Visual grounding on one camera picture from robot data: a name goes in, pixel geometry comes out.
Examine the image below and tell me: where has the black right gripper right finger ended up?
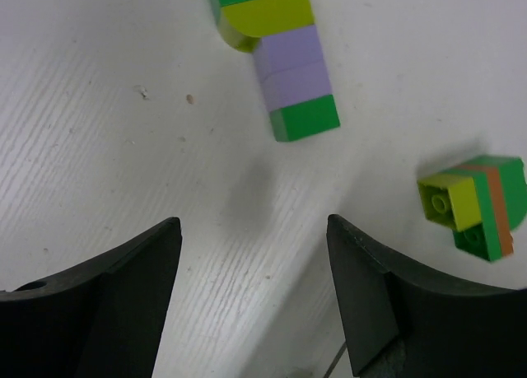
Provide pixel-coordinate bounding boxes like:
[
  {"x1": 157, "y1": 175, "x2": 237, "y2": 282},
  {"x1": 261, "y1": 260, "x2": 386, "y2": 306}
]
[{"x1": 326, "y1": 214, "x2": 526, "y2": 377}]

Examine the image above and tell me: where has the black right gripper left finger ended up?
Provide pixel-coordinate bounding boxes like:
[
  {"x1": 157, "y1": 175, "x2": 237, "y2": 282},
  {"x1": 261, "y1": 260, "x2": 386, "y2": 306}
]
[{"x1": 1, "y1": 217, "x2": 181, "y2": 377}]

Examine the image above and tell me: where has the green square lego brick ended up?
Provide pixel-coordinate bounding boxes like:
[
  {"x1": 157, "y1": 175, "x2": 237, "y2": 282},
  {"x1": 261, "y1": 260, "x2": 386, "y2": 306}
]
[{"x1": 269, "y1": 95, "x2": 341, "y2": 142}]

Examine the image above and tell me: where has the green rectangular lego brick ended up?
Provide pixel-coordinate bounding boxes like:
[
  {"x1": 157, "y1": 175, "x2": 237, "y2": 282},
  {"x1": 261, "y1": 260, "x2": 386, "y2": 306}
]
[{"x1": 417, "y1": 166, "x2": 503, "y2": 262}]

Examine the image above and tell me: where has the lime square lego brick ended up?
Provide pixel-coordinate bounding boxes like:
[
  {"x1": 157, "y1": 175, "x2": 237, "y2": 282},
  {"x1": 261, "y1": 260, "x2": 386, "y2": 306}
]
[{"x1": 417, "y1": 173, "x2": 483, "y2": 232}]

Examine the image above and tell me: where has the brown lego plate in stack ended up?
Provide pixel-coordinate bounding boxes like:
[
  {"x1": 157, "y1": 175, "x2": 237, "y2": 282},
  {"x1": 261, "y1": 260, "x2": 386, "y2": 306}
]
[{"x1": 455, "y1": 163, "x2": 513, "y2": 262}]

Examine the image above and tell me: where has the green rounded brick in stack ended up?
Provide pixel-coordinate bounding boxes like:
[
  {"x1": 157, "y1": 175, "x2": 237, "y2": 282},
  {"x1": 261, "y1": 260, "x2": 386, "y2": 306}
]
[{"x1": 472, "y1": 155, "x2": 527, "y2": 230}]

